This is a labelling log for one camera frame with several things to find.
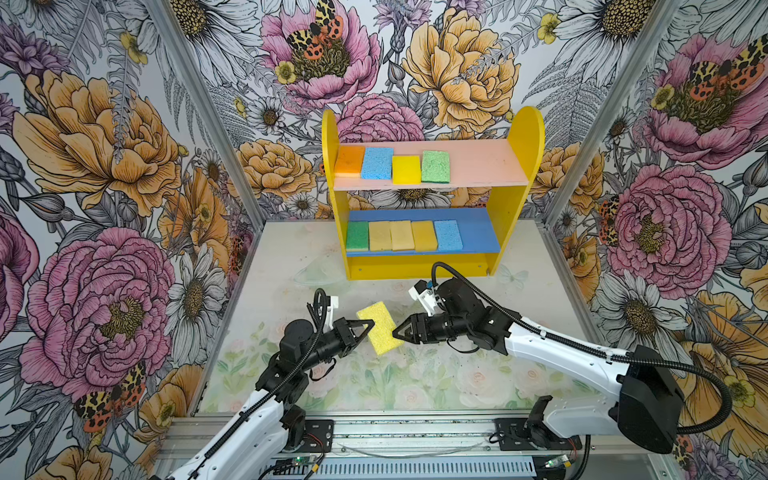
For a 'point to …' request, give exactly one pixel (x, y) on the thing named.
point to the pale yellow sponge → (380, 237)
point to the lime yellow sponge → (381, 334)
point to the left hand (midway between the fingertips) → (375, 331)
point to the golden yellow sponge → (424, 235)
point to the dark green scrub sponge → (357, 238)
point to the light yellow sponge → (402, 235)
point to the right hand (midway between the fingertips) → (402, 345)
